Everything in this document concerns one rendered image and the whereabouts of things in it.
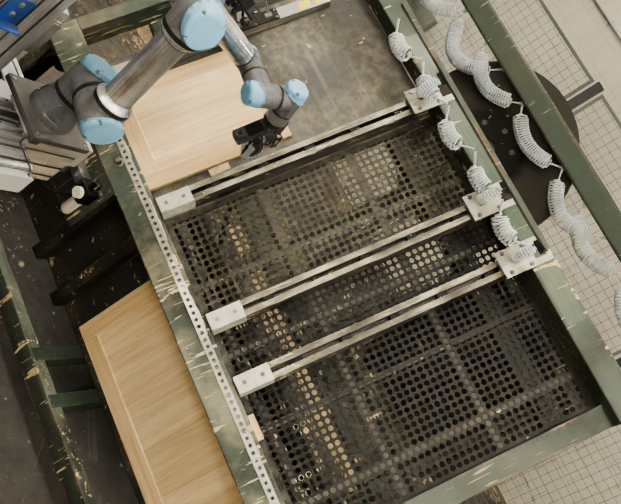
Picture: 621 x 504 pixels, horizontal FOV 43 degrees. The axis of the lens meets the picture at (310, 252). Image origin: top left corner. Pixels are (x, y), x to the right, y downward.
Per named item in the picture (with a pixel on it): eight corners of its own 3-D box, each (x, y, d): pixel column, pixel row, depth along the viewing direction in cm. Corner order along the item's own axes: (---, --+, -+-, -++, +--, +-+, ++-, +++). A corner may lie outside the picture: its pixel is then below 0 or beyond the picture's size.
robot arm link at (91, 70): (86, 87, 234) (118, 60, 230) (94, 121, 228) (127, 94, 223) (54, 69, 225) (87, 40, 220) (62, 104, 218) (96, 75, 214)
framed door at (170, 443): (82, 327, 318) (78, 327, 316) (183, 259, 299) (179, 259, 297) (164, 543, 293) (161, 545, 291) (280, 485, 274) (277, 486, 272)
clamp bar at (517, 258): (230, 376, 267) (227, 361, 245) (530, 243, 289) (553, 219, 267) (242, 403, 264) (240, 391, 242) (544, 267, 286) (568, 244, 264)
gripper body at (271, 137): (274, 149, 257) (292, 127, 248) (253, 151, 251) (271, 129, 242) (265, 129, 259) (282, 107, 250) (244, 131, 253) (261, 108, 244)
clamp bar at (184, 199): (155, 201, 287) (146, 173, 264) (441, 89, 309) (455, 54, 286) (165, 225, 284) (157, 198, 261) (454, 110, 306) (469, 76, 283)
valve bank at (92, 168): (-3, 107, 292) (40, 69, 283) (26, 116, 304) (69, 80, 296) (41, 222, 278) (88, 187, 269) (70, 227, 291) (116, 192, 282)
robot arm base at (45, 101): (40, 128, 221) (64, 109, 218) (22, 85, 226) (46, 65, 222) (77, 139, 235) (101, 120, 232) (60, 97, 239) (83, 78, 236)
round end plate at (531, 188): (362, 125, 362) (516, 21, 334) (367, 128, 367) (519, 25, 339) (444, 277, 340) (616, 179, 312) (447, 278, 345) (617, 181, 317)
